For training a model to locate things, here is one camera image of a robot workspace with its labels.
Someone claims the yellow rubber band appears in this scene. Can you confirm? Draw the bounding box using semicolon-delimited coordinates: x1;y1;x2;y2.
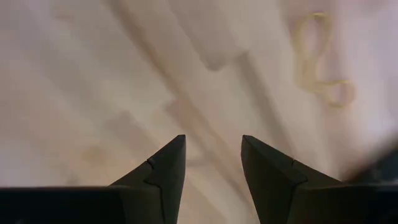
293;11;356;109

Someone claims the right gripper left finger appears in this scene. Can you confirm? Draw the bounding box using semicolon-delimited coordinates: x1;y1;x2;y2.
108;134;187;224

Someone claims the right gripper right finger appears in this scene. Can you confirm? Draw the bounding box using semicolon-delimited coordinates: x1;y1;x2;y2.
241;134;343;224

